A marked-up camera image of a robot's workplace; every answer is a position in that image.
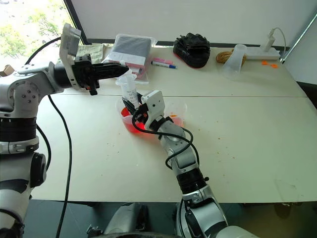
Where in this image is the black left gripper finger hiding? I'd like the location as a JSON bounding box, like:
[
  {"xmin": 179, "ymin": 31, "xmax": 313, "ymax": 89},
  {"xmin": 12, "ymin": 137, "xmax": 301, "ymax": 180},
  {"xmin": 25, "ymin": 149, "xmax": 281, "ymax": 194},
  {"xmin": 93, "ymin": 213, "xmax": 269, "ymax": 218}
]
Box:
[
  {"xmin": 92, "ymin": 61, "xmax": 130, "ymax": 73},
  {"xmin": 93, "ymin": 70, "xmax": 128, "ymax": 81}
]

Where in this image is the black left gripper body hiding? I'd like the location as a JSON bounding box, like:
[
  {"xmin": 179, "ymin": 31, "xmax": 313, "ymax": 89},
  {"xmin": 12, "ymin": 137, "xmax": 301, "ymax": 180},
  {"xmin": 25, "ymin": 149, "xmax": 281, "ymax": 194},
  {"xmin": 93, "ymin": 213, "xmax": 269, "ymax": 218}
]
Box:
[{"xmin": 71, "ymin": 54, "xmax": 101, "ymax": 96}]

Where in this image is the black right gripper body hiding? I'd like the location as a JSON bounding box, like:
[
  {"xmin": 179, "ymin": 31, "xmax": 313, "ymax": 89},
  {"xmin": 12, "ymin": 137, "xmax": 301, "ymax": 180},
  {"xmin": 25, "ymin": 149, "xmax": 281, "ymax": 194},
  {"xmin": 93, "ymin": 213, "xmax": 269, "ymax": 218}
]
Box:
[{"xmin": 132, "ymin": 103, "xmax": 150, "ymax": 125}]

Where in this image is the clear measuring cup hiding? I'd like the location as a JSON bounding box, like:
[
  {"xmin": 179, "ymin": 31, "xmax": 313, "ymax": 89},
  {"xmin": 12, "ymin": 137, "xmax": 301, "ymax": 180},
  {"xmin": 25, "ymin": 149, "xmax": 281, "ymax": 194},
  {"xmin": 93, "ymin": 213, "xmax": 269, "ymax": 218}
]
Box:
[{"xmin": 115, "ymin": 75, "xmax": 140, "ymax": 110}]

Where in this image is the clear cup with red liquid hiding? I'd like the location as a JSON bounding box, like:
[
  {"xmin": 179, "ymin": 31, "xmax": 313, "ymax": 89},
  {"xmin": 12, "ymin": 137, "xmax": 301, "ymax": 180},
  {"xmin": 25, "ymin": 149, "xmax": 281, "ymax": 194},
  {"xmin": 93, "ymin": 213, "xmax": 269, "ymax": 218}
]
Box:
[{"xmin": 114, "ymin": 98, "xmax": 160, "ymax": 136}]

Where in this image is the clear cup with orange residue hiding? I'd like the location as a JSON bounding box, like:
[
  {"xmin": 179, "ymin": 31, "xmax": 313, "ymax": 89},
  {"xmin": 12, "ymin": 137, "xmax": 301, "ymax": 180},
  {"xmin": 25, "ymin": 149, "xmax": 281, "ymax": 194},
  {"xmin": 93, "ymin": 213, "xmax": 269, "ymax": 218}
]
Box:
[{"xmin": 162, "ymin": 100, "xmax": 188, "ymax": 128}]

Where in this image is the grey packet in plastic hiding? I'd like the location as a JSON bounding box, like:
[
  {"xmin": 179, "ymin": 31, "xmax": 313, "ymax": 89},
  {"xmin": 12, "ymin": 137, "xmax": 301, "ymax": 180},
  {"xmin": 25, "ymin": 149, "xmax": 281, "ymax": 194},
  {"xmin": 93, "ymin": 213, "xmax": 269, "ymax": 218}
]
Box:
[{"xmin": 101, "ymin": 33, "xmax": 158, "ymax": 85}]

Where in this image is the pale green folded cloth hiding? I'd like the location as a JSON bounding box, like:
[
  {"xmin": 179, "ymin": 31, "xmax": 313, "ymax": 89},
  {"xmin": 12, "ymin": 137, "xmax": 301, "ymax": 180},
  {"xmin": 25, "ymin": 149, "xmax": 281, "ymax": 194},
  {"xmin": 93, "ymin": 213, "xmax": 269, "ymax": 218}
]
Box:
[{"xmin": 76, "ymin": 43, "xmax": 105, "ymax": 66}]

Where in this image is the grey and white flat pack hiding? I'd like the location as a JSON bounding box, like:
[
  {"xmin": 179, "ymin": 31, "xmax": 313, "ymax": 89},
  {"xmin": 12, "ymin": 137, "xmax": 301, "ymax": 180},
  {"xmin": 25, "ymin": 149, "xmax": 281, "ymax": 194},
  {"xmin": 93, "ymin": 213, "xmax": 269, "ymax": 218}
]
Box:
[{"xmin": 110, "ymin": 36, "xmax": 152, "ymax": 68}]

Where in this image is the blue capped white marker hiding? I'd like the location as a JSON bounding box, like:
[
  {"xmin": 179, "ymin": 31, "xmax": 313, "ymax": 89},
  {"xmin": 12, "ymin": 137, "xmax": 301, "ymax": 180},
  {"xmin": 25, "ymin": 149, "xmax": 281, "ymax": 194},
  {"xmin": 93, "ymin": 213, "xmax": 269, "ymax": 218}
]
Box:
[{"xmin": 151, "ymin": 60, "xmax": 178, "ymax": 70}]

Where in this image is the black glove pile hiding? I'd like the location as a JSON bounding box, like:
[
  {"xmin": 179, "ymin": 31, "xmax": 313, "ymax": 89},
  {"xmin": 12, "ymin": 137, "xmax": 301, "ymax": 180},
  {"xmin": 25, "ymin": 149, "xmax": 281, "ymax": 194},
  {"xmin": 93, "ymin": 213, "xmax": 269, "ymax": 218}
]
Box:
[{"xmin": 172, "ymin": 32, "xmax": 211, "ymax": 69}]

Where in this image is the brown cardboard box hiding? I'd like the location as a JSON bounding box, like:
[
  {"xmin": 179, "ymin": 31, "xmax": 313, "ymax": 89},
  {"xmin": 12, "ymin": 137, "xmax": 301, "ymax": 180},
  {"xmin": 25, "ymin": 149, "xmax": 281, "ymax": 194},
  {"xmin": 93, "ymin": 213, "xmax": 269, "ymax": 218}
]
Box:
[{"xmin": 0, "ymin": 64, "xmax": 14, "ymax": 78}]

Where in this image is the clear plastic conical beaker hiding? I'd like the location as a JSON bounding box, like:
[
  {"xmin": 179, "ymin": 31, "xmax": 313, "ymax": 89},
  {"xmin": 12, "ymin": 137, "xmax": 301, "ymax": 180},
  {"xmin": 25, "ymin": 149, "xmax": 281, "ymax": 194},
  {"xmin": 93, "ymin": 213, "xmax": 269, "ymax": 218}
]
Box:
[{"xmin": 220, "ymin": 44, "xmax": 248, "ymax": 81}]

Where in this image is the dark rounded grey shape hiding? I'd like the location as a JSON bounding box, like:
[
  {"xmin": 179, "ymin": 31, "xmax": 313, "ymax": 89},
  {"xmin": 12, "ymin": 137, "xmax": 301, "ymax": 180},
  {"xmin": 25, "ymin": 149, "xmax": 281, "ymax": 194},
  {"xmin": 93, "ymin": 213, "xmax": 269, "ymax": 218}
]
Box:
[{"xmin": 103, "ymin": 202, "xmax": 150, "ymax": 236}]

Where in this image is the white power strip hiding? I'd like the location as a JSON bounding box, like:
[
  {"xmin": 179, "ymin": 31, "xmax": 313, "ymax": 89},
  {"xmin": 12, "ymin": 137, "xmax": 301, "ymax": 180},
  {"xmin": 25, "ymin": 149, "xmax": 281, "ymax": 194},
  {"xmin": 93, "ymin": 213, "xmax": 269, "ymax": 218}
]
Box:
[{"xmin": 243, "ymin": 46, "xmax": 281, "ymax": 61}]

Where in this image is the white plug adapter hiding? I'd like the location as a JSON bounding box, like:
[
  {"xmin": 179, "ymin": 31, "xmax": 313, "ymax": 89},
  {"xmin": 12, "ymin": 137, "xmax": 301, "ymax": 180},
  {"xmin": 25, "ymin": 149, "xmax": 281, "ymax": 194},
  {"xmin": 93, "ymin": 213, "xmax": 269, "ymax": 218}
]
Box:
[{"xmin": 263, "ymin": 28, "xmax": 277, "ymax": 52}]

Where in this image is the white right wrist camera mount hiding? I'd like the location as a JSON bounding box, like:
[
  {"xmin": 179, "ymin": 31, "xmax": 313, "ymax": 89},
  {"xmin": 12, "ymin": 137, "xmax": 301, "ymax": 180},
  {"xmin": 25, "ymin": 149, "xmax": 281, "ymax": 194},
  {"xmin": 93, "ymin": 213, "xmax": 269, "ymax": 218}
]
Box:
[{"xmin": 140, "ymin": 90, "xmax": 165, "ymax": 131}]

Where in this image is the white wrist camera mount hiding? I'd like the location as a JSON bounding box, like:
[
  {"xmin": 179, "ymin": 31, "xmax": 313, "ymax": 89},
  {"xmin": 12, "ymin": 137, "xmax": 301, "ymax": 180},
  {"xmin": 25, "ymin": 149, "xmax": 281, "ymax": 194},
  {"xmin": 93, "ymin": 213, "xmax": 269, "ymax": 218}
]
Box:
[
  {"xmin": 140, "ymin": 90, "xmax": 165, "ymax": 131},
  {"xmin": 59, "ymin": 23, "xmax": 82, "ymax": 86}
]

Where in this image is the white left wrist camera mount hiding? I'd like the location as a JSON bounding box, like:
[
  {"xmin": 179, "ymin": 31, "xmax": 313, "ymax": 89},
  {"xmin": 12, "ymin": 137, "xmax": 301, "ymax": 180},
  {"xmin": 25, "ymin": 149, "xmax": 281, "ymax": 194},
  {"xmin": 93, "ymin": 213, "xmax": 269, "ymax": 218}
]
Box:
[{"xmin": 59, "ymin": 23, "xmax": 82, "ymax": 86}]

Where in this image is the black window frame bar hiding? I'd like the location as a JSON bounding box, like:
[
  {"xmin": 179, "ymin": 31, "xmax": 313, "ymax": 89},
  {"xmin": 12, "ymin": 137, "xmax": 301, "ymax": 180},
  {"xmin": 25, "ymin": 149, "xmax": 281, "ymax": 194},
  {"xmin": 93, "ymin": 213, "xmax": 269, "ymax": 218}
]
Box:
[{"xmin": 62, "ymin": 0, "xmax": 89, "ymax": 46}]

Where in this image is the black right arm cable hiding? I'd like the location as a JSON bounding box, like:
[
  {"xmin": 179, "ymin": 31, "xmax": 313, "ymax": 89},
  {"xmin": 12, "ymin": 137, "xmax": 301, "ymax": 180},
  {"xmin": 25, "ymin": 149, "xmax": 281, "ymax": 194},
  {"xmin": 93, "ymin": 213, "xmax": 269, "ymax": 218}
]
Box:
[{"xmin": 132, "ymin": 109, "xmax": 200, "ymax": 171}]

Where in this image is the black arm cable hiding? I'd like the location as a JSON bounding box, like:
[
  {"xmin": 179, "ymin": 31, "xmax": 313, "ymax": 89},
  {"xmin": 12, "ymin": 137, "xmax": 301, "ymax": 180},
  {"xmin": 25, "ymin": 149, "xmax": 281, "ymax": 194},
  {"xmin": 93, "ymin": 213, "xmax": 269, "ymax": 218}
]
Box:
[
  {"xmin": 24, "ymin": 36, "xmax": 73, "ymax": 238},
  {"xmin": 132, "ymin": 109, "xmax": 200, "ymax": 171}
]

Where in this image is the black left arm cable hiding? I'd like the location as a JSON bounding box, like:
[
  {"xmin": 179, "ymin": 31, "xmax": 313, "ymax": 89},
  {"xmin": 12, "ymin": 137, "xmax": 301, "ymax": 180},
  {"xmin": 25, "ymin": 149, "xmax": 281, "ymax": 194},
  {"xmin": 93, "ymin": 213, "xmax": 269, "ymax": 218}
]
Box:
[{"xmin": 24, "ymin": 36, "xmax": 73, "ymax": 238}]

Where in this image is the tan rope coil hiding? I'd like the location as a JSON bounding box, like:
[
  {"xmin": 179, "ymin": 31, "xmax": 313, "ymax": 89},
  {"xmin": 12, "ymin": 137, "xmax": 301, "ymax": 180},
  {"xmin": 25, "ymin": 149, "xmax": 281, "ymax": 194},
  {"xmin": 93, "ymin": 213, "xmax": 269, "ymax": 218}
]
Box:
[{"xmin": 215, "ymin": 48, "xmax": 248, "ymax": 64}]

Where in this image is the white charger cable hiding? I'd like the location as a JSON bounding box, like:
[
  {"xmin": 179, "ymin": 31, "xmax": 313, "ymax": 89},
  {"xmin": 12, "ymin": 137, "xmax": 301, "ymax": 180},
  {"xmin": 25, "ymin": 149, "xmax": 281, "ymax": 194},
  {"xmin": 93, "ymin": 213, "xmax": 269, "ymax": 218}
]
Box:
[{"xmin": 271, "ymin": 27, "xmax": 288, "ymax": 54}]

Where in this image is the silver metal frame bar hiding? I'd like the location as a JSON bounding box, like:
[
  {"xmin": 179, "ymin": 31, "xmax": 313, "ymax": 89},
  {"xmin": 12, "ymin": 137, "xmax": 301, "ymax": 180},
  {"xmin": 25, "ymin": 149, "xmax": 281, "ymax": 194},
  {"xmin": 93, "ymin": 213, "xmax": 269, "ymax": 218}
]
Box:
[{"xmin": 280, "ymin": 16, "xmax": 317, "ymax": 64}]

